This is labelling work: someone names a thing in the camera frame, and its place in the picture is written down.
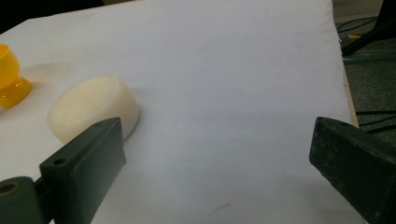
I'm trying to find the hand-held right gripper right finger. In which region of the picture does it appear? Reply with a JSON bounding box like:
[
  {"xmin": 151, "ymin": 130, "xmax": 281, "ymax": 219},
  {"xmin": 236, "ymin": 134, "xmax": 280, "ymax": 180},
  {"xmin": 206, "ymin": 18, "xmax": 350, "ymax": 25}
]
[{"xmin": 308, "ymin": 116, "xmax": 396, "ymax": 224}]

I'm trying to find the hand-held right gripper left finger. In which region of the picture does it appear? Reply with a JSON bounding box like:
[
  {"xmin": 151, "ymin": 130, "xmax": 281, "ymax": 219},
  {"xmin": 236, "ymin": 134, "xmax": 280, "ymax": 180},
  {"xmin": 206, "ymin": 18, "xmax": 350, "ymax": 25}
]
[{"xmin": 38, "ymin": 117, "xmax": 127, "ymax": 224}]

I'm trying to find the cream round soap bar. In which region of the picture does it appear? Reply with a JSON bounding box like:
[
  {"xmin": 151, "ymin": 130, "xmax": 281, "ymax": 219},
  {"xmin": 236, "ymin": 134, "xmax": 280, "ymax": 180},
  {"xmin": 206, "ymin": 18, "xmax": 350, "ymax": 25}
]
[{"xmin": 47, "ymin": 75, "xmax": 140, "ymax": 145}]

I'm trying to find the yellow plastic cup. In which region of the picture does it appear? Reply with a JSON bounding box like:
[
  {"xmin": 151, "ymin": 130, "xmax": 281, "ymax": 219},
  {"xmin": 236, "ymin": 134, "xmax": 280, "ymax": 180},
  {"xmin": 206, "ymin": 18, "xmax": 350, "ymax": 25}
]
[{"xmin": 0, "ymin": 43, "xmax": 34, "ymax": 109}]

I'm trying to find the white tablecloth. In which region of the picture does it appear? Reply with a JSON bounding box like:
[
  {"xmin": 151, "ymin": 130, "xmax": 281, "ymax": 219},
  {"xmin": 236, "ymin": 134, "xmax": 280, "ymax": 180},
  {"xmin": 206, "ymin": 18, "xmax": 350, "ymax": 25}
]
[{"xmin": 0, "ymin": 0, "xmax": 368, "ymax": 224}]

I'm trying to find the black cable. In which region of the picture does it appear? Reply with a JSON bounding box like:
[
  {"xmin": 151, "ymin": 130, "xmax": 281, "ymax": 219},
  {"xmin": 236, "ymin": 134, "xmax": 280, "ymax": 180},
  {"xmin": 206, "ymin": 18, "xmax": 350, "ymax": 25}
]
[
  {"xmin": 336, "ymin": 16, "xmax": 379, "ymax": 34},
  {"xmin": 355, "ymin": 109, "xmax": 396, "ymax": 134}
]

